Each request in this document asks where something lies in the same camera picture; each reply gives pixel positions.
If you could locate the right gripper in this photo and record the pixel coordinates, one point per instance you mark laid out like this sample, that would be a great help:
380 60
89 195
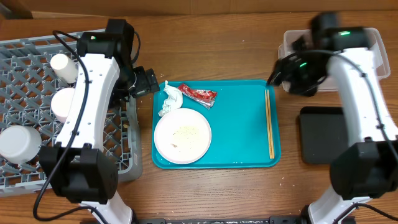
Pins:
278 73

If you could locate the white paper cup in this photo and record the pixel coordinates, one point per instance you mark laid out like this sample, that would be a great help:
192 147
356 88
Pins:
64 67

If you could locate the wooden chopstick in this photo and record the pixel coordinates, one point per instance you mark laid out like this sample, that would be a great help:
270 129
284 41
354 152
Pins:
271 122

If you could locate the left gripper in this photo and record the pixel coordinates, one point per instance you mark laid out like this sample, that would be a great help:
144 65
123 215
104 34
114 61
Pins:
150 83

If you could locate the teal plastic serving tray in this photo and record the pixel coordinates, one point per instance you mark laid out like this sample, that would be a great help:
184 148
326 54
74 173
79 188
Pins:
238 124

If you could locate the small white plate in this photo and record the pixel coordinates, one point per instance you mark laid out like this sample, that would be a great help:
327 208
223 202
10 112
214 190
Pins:
61 103

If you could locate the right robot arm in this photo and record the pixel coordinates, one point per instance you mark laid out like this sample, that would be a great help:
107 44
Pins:
368 168

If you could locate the red snack wrapper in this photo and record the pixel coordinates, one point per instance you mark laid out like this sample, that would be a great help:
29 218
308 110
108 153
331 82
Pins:
204 97

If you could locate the grey metal bowl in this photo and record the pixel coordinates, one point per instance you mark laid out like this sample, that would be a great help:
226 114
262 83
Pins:
20 144

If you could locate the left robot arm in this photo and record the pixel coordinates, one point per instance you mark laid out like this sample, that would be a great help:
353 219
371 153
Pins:
76 166

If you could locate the large white plate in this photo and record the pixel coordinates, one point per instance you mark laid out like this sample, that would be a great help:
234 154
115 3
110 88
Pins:
182 136

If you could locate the white napkin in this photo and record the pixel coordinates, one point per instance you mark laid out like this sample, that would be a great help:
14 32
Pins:
174 99

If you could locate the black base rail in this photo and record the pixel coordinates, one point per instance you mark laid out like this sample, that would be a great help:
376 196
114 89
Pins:
290 219

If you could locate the black plastic tray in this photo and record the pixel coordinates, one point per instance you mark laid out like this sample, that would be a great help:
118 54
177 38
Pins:
323 134

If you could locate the clear plastic storage bin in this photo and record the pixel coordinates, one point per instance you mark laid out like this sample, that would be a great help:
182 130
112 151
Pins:
380 60

